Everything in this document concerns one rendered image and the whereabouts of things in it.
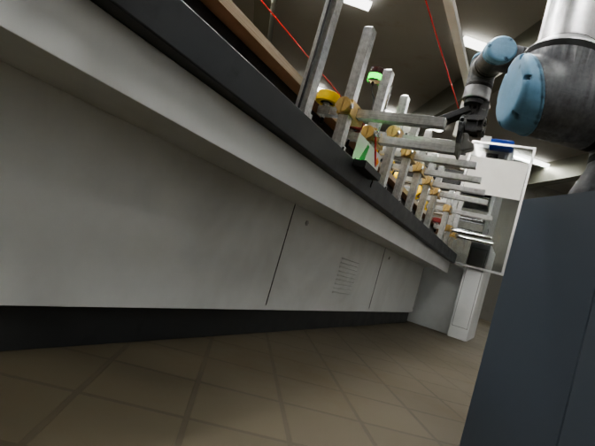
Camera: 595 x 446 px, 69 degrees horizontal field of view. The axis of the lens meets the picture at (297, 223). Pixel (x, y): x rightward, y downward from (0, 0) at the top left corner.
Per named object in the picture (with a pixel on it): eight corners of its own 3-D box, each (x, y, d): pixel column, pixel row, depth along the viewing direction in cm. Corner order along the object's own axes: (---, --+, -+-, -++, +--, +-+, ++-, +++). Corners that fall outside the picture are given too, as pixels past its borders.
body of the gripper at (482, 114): (481, 132, 145) (489, 98, 146) (454, 129, 150) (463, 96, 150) (482, 140, 152) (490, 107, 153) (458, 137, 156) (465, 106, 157)
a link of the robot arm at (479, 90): (463, 83, 151) (466, 96, 159) (459, 96, 150) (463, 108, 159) (490, 84, 146) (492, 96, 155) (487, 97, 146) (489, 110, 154)
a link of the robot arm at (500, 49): (528, 38, 135) (511, 57, 147) (491, 29, 136) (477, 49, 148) (521, 66, 134) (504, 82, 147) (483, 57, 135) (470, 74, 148)
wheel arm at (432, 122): (444, 133, 131) (447, 119, 132) (442, 129, 128) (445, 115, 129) (319, 119, 152) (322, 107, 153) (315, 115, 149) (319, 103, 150)
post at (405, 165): (396, 212, 207) (422, 118, 209) (394, 211, 203) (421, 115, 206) (390, 211, 208) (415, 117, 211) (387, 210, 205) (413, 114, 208)
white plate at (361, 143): (374, 180, 170) (382, 156, 170) (352, 159, 147) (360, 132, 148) (374, 180, 170) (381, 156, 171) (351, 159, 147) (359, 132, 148)
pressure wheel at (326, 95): (326, 129, 155) (335, 99, 156) (335, 126, 147) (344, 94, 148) (306, 121, 152) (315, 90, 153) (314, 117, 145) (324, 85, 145)
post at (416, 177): (410, 217, 229) (433, 131, 231) (408, 216, 225) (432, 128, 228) (403, 216, 230) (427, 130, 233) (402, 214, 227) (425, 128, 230)
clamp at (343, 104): (362, 127, 148) (367, 113, 148) (349, 111, 136) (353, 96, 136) (346, 126, 151) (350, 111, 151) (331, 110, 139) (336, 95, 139)
